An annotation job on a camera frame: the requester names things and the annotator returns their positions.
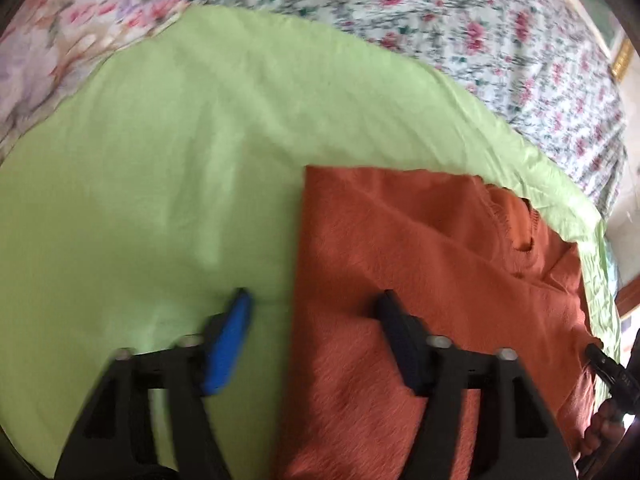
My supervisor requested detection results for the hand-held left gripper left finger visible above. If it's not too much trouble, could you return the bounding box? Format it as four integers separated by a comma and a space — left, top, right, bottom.
54, 287, 253, 480

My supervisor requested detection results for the person's right hand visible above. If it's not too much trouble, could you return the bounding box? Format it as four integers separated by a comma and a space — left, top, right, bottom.
580, 399, 628, 463

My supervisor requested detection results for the light green bed sheet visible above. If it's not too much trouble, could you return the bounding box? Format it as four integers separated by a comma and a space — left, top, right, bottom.
0, 4, 623, 471

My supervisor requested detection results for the orange knitted sweater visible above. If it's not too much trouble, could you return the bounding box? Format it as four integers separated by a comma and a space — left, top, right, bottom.
270, 165, 606, 480

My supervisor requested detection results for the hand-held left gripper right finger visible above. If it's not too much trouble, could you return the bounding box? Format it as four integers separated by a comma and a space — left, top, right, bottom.
375, 289, 576, 480

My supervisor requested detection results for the purple floral pillow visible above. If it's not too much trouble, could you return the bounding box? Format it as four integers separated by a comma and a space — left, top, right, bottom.
0, 0, 211, 161

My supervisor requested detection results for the brown wooden furniture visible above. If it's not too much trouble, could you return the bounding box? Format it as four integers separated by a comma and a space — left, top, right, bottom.
617, 287, 640, 322

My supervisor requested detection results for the floral rose print bedsheet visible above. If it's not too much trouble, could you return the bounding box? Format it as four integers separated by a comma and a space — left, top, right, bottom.
200, 0, 628, 221

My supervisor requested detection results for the gold picture frame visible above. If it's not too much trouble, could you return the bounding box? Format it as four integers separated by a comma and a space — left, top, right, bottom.
611, 37, 632, 81

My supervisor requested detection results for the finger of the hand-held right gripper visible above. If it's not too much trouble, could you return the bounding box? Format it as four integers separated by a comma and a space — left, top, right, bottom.
585, 342, 640, 408

